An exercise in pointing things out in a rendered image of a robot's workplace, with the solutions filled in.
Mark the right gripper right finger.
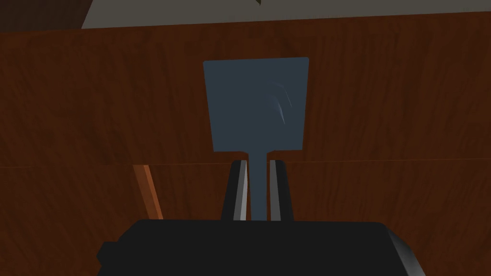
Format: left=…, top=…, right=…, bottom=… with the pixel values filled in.
left=269, top=159, right=295, bottom=222

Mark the brown wooden table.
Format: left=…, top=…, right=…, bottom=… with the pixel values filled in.
left=0, top=11, right=491, bottom=276

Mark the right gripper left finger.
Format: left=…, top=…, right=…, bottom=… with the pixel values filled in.
left=221, top=160, right=248, bottom=222

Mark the dark blue spatula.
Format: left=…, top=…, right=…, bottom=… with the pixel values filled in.
left=202, top=57, right=310, bottom=222

